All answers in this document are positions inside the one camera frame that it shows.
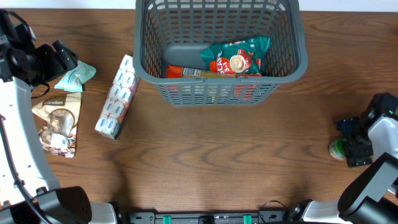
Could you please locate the teal snack pouch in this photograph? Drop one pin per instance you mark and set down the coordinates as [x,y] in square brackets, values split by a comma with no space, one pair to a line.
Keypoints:
[74,79]

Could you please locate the beige nuts bag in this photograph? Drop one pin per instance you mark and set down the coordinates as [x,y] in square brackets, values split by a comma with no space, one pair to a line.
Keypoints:
[61,114]

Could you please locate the green Nescafe coffee bag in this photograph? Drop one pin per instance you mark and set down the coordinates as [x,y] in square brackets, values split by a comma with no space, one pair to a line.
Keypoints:
[240,57]

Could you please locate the white tissue pack bundle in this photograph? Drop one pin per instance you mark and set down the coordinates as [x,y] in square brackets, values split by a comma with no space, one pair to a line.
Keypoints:
[119,99]

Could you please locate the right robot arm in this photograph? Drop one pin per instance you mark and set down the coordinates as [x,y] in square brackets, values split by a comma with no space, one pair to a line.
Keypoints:
[369,139]

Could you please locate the grey plastic basket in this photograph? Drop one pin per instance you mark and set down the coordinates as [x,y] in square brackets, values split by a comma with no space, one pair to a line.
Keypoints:
[175,32]

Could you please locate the spaghetti pack with red ends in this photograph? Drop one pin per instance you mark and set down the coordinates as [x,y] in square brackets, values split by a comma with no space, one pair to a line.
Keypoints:
[184,72]

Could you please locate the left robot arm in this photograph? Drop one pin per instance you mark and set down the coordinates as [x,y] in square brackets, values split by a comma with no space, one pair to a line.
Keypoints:
[30,191]

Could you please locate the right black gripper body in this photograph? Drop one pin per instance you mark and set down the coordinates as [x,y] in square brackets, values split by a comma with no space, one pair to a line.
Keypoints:
[355,143]

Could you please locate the black rail at table edge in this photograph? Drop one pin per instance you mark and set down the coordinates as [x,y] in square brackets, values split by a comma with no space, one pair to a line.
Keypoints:
[264,215]

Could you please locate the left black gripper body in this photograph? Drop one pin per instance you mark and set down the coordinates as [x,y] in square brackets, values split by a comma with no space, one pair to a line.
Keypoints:
[59,55]

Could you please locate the green lid jar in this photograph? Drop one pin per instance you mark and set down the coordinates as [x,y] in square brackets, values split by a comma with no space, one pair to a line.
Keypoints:
[336,149]

